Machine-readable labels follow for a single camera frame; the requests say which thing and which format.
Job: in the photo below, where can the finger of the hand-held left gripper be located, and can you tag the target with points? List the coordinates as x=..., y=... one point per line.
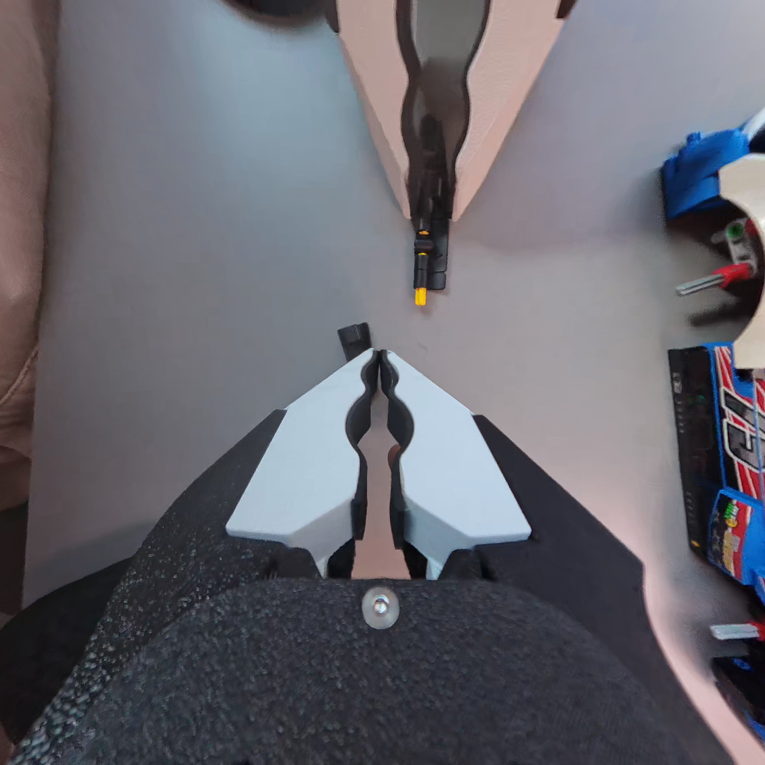
x=514, y=54
x=370, y=54

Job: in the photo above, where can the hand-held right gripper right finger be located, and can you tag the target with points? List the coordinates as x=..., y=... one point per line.
x=460, y=478

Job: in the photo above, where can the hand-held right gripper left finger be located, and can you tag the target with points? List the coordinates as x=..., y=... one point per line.
x=299, y=472

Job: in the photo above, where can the black brick panel yellow axle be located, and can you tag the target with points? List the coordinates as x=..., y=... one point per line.
x=439, y=263

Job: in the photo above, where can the toy brick race car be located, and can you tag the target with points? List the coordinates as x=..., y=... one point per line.
x=735, y=418

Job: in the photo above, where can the person's torso beige sweatshirt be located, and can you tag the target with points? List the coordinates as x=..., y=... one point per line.
x=24, y=179

